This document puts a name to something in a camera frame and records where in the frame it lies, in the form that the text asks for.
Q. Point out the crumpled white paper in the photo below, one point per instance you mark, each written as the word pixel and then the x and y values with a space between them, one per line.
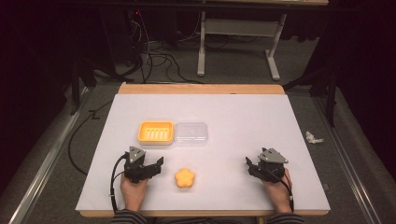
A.
pixel 313 137

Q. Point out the person's left striped sleeve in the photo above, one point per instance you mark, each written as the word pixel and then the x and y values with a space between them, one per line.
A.
pixel 129 217

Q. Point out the yellow flower-shaped soap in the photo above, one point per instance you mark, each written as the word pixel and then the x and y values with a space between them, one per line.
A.
pixel 185 178

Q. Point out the person's left hand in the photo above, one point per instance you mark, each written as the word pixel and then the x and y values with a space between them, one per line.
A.
pixel 133 193

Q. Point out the white metal desk frame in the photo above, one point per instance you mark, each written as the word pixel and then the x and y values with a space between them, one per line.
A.
pixel 239 28

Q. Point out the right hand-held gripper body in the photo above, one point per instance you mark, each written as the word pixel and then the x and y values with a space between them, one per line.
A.
pixel 270 166

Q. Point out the person's right hand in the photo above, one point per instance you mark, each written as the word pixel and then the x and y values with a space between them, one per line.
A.
pixel 278 194

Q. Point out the clear plastic lid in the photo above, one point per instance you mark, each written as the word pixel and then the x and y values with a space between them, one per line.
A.
pixel 191 134

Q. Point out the metal floor rail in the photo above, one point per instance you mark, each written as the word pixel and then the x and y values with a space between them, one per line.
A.
pixel 46 161
pixel 345 155

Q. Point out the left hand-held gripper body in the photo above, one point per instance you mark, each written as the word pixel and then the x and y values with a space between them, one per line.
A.
pixel 135 165

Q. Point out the person's right striped sleeve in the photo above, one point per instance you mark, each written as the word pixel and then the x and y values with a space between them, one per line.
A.
pixel 285 218

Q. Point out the black metal stand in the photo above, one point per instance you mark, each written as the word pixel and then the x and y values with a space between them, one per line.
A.
pixel 330 93
pixel 82 77

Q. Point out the white table cover sheet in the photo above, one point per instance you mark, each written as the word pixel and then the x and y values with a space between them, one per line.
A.
pixel 227 124

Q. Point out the person's striped sleeve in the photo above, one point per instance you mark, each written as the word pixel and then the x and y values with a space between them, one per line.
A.
pixel 285 218
pixel 129 217

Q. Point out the yellow soap dish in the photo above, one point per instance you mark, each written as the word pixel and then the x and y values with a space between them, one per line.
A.
pixel 155 133

